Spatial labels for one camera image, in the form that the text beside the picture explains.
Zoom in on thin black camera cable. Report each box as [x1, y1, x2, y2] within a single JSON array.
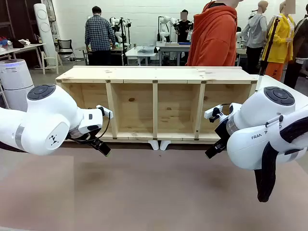
[[95, 112, 112, 145]]

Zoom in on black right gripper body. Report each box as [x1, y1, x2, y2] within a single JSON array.
[[215, 117, 231, 146]]

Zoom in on mannequin in yellow jacket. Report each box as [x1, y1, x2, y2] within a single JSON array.
[[261, 0, 297, 82]]

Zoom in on white table with robot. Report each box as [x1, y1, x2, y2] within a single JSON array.
[[155, 40, 193, 66]]

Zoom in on white tower air conditioner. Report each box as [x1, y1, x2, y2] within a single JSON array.
[[33, 2, 60, 66]]

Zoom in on man in plaid shirt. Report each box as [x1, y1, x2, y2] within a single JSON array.
[[84, 6, 117, 66]]

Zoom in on black mesh office chair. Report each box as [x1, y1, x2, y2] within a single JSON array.
[[57, 39, 76, 63]]

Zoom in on long wooden shelf unit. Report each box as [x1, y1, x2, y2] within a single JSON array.
[[55, 66, 258, 145]]

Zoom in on white round air purifier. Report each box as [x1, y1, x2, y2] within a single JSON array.
[[0, 59, 35, 113]]

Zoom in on mannequin in grey hoodie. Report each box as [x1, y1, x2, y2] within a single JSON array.
[[241, 0, 269, 75]]

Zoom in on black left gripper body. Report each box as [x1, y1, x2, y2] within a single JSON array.
[[66, 125, 103, 146]]

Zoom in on person in orange hoodie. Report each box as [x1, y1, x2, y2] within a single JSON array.
[[186, 0, 239, 67]]

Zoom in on black tripod stand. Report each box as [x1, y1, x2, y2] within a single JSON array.
[[259, 16, 282, 76]]

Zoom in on dark wooden cabinet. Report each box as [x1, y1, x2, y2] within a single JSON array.
[[0, 0, 37, 44]]

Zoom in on white work table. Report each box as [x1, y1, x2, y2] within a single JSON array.
[[125, 45, 161, 66]]

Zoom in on person in black shirt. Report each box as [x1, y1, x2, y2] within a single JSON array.
[[173, 9, 194, 44]]

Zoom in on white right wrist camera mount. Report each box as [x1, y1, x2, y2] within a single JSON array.
[[204, 105, 224, 123]]

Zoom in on white wooden stool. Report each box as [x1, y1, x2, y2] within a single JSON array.
[[41, 50, 60, 75]]

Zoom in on white table with clothes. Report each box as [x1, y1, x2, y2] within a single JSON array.
[[0, 36, 47, 71]]

